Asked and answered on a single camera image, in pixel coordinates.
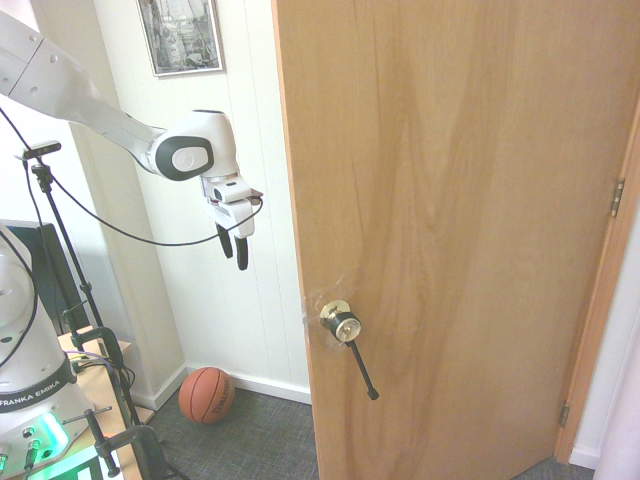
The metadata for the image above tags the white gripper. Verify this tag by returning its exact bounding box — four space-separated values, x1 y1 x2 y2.
201 173 257 272

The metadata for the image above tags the brass door knob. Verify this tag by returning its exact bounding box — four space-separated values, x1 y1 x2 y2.
319 299 362 345

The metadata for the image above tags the wooden door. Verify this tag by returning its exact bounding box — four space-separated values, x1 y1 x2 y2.
271 0 640 480

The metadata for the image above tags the orange basketball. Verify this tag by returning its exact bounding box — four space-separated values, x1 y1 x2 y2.
178 366 236 425

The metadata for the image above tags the black tripod stand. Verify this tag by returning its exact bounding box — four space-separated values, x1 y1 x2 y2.
30 155 191 480

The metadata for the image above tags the black clamp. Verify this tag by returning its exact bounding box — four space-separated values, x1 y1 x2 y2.
63 405 166 480
62 302 137 401

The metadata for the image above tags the framed black and white picture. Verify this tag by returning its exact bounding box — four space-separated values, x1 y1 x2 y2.
135 0 227 78

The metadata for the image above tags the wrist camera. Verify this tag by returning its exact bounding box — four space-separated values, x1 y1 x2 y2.
209 181 263 207

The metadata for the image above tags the black cable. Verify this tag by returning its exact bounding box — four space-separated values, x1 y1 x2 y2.
0 107 266 248

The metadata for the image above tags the black camera on stand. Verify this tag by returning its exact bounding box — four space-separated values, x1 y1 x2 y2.
23 141 63 159

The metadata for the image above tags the wooden door frame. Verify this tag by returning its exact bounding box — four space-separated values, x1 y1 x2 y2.
553 97 640 466

